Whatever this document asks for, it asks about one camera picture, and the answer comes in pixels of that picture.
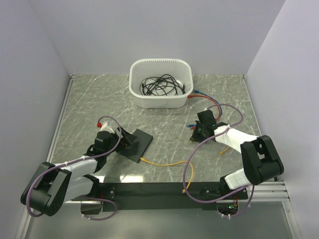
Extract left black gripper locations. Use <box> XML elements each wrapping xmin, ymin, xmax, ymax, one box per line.
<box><xmin>104</xmin><ymin>126</ymin><xmax>138</xmax><ymax>156</ymax></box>

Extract black network switch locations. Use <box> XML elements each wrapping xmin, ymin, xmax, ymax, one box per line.
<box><xmin>120</xmin><ymin>129</ymin><xmax>153</xmax><ymax>163</ymax></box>

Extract yellow ethernet cable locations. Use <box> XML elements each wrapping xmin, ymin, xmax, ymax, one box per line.
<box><xmin>140</xmin><ymin>146</ymin><xmax>231</xmax><ymax>194</ymax></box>

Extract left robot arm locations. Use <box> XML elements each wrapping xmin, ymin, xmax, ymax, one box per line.
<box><xmin>21</xmin><ymin>127</ymin><xmax>138</xmax><ymax>217</ymax></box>

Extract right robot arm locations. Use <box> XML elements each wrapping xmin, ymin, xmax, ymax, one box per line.
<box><xmin>190</xmin><ymin>110</ymin><xmax>284</xmax><ymax>199</ymax></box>

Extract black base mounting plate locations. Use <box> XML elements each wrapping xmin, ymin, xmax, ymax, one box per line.
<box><xmin>80</xmin><ymin>182</ymin><xmax>248</xmax><ymax>215</ymax></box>

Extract white plastic tub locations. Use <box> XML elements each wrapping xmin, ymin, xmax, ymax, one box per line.
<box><xmin>129</xmin><ymin>58</ymin><xmax>193</xmax><ymax>109</ymax></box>

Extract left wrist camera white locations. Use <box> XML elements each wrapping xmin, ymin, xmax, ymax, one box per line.
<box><xmin>97</xmin><ymin>121</ymin><xmax>114</xmax><ymax>133</ymax></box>

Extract red ethernet cable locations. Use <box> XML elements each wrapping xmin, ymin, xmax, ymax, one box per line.
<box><xmin>187</xmin><ymin>94</ymin><xmax>222</xmax><ymax>127</ymax></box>

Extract blue ethernet cable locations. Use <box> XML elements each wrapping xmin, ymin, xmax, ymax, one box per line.
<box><xmin>186</xmin><ymin>89</ymin><xmax>225</xmax><ymax>129</ymax></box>

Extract tangled black cables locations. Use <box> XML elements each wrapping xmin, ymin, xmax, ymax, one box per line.
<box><xmin>139</xmin><ymin>74</ymin><xmax>187</xmax><ymax>97</ymax></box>

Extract aluminium frame rail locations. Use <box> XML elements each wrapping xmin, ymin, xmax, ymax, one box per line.
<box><xmin>27</xmin><ymin>181</ymin><xmax>291</xmax><ymax>204</ymax></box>

